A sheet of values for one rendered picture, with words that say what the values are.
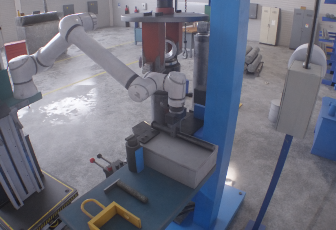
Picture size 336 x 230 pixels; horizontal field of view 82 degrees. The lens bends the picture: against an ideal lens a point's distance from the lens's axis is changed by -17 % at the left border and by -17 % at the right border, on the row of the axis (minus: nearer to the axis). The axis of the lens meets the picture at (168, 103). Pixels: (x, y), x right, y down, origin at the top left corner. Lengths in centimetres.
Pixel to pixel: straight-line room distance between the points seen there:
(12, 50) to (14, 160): 653
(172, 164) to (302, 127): 80
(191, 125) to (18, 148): 147
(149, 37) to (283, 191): 224
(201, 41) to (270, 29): 888
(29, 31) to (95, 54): 799
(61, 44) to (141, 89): 72
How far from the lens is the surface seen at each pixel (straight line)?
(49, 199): 230
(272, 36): 1154
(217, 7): 124
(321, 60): 165
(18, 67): 172
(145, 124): 178
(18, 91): 178
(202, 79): 294
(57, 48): 158
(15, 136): 204
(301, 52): 165
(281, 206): 268
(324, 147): 352
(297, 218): 264
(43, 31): 924
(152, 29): 132
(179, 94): 112
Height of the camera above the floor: 191
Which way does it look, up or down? 26 degrees down
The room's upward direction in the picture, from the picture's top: straight up
